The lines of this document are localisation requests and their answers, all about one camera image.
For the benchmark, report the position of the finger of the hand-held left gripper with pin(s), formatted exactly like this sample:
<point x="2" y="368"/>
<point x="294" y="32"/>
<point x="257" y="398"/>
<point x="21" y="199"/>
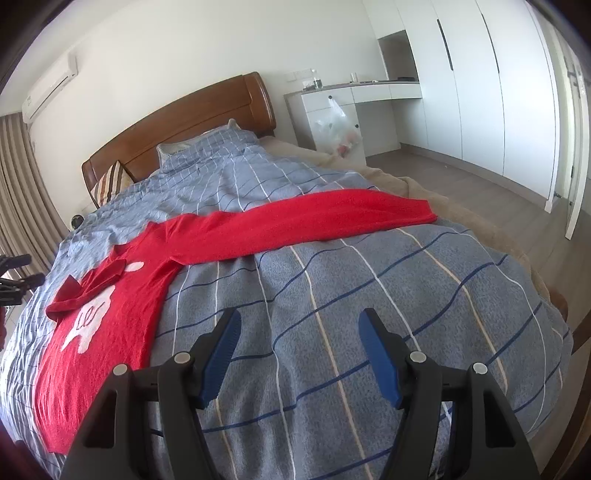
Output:
<point x="16" y="261"/>
<point x="25" y="281"/>

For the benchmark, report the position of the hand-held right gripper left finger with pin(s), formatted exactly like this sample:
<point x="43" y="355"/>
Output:
<point x="221" y="355"/>

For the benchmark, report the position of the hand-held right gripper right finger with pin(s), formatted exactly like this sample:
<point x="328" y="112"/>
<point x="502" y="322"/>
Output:
<point x="381" y="355"/>

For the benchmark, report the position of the red knit sweater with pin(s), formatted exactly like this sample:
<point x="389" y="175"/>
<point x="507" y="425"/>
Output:
<point x="277" y="221"/>

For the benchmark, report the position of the beige curtain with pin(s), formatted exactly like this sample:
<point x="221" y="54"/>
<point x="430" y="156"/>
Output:
<point x="23" y="184"/>

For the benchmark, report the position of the blue checked duvet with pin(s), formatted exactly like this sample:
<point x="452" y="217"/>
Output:
<point x="323" y="300"/>

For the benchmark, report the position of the striped pillow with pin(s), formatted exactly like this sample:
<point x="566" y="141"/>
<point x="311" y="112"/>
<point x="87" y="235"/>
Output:
<point x="111" y="182"/>

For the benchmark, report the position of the white air conditioner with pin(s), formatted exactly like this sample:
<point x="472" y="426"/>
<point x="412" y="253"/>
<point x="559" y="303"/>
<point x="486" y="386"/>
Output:
<point x="48" y="90"/>

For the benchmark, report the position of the grey white pillow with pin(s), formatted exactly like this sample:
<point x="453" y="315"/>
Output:
<point x="184" y="150"/>

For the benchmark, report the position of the white plastic bag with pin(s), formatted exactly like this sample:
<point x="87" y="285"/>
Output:
<point x="334" y="129"/>

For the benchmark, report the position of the wooden headboard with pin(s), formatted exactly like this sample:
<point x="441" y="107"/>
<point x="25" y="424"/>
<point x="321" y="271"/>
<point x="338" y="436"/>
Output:
<point x="207" y="110"/>

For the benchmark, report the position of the white desk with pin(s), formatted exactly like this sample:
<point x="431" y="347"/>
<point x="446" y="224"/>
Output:
<point x="318" y="101"/>

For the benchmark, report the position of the white wardrobe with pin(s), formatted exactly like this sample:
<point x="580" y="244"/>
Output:
<point x="461" y="92"/>

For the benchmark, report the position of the white door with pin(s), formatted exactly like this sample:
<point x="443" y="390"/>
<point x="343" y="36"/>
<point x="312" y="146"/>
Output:
<point x="577" y="138"/>

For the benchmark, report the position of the white wall socket panel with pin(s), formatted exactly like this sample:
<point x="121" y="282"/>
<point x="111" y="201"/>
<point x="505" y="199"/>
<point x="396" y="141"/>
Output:
<point x="300" y="74"/>

